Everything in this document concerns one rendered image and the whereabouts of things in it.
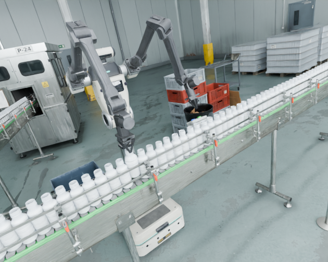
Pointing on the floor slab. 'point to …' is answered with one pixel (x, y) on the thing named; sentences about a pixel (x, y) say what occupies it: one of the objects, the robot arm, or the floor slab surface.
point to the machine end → (44, 139)
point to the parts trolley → (224, 70)
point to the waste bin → (198, 111)
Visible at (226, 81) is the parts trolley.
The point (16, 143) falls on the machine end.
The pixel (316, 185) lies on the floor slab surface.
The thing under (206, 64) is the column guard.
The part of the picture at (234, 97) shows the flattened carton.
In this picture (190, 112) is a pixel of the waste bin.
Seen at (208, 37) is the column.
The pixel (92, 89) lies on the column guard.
